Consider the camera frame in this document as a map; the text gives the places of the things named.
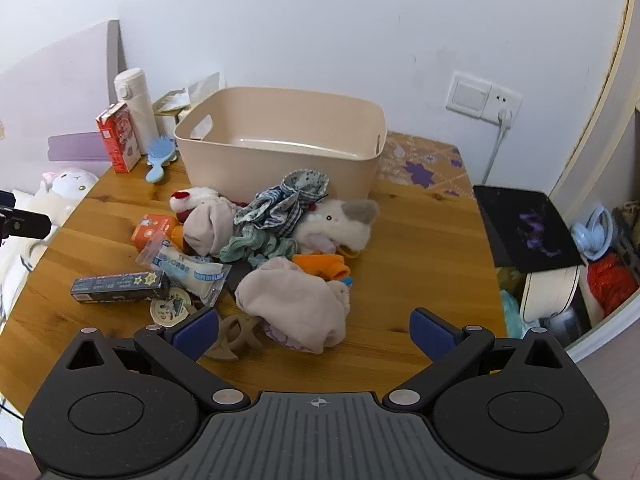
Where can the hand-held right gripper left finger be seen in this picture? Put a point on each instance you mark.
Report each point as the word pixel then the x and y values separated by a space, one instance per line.
pixel 197 334

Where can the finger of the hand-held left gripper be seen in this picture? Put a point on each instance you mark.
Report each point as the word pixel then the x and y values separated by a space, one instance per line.
pixel 25 225

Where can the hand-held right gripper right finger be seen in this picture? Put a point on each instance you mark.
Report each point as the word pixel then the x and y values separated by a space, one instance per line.
pixel 431 335

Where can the blue white tissue packet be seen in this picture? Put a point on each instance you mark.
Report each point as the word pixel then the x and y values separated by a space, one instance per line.
pixel 185 270

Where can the green checked scrunchie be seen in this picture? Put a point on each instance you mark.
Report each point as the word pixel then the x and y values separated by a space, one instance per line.
pixel 260 247

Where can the small beige fleece cloth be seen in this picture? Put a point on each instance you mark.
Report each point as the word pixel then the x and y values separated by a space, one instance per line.
pixel 210 227

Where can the red and white plush toy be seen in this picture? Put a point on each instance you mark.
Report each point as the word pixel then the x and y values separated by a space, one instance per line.
pixel 192 197

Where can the white fluffy cat hat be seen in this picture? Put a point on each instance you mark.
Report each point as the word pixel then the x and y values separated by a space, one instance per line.
pixel 335 225

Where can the blue plaid scrunchie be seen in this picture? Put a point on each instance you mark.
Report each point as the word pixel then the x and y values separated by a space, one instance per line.
pixel 277 207

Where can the beige plastic storage basket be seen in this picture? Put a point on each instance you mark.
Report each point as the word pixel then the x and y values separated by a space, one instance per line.
pixel 280 170

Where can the round printed foil cup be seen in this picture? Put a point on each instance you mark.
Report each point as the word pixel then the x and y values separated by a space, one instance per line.
pixel 170 310

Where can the beige hair claw clip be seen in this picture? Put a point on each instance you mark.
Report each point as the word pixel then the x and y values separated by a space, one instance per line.
pixel 235 342

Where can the white bunny plush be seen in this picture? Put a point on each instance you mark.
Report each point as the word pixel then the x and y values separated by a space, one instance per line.
pixel 15 265

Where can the white plush doll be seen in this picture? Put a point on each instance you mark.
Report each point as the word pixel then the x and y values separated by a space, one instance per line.
pixel 70 185

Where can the wooden desk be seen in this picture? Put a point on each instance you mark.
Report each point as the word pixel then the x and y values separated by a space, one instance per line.
pixel 425 270

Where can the light blue plastic bag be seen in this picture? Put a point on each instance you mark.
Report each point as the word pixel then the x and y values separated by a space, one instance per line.
pixel 511 312

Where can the dark long cardboard box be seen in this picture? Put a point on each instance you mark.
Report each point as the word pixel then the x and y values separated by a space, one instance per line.
pixel 115 286

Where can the large beige fleece cloth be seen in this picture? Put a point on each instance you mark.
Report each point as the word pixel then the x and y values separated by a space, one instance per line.
pixel 290 300

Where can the orange snack packet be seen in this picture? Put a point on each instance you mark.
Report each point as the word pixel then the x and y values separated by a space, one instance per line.
pixel 152 230

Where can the white oval container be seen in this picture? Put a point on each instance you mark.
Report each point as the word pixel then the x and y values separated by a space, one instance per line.
pixel 545 292

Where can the red carton box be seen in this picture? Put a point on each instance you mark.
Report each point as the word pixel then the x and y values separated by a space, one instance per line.
pixel 117 140

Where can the orange sock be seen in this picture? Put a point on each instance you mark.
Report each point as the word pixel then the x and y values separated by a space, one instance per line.
pixel 325 266

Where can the lilac headboard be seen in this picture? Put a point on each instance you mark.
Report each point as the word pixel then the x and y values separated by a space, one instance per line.
pixel 60 85

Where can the black board with purple print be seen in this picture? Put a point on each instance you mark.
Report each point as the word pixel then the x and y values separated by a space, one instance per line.
pixel 525 225

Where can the blue hairbrush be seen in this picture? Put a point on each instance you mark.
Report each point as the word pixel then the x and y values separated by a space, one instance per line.
pixel 160 152

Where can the white thermos bottle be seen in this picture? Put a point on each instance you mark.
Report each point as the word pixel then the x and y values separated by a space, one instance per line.
pixel 140 115

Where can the light blue headphones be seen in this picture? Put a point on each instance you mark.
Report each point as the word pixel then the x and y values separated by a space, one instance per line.
pixel 582 237

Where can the red plastic bag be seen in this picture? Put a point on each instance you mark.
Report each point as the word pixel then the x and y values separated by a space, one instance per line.
pixel 610 280

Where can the tissue box with paper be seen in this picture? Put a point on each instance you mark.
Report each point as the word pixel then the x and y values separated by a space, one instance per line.
pixel 170 102

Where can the white wall switch socket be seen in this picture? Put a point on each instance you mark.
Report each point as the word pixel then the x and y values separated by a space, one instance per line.
pixel 467 95

